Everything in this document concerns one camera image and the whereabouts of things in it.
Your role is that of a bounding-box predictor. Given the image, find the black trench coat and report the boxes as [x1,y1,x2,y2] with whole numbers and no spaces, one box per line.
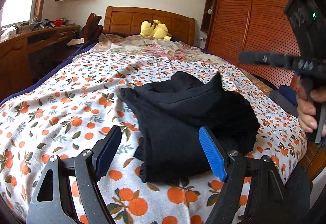
[120,71,260,183]

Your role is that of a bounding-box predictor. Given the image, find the person's right hand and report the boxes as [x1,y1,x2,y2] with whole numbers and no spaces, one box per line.
[296,84,326,133]

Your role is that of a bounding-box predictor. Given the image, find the wooden louvered wardrobe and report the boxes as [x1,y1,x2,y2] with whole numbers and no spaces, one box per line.
[200,0,299,89]

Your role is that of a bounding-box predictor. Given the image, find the floral pink blanket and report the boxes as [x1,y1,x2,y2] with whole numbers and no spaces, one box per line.
[95,33,225,64]

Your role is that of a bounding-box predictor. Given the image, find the yellow plush toy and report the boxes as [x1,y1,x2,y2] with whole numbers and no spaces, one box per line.
[140,20,175,42]

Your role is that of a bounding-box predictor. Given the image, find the wooden desk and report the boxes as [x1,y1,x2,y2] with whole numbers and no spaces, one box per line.
[1,25,80,100]

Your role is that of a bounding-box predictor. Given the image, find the wooden headboard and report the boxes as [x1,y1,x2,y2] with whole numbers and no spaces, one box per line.
[103,6,196,46]

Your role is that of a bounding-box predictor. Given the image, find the wooden chair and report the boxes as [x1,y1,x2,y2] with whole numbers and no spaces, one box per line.
[82,13,103,43]

